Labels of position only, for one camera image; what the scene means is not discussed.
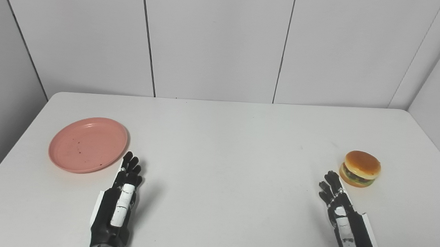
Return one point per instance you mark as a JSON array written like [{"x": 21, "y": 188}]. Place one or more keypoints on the pink round plate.
[{"x": 88, "y": 145}]

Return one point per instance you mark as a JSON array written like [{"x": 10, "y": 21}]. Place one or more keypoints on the toy hamburger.
[{"x": 361, "y": 166}]

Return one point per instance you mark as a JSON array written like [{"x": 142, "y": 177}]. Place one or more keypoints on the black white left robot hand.
[{"x": 111, "y": 212}]

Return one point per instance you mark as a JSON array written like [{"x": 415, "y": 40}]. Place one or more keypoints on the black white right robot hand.
[{"x": 355, "y": 233}]

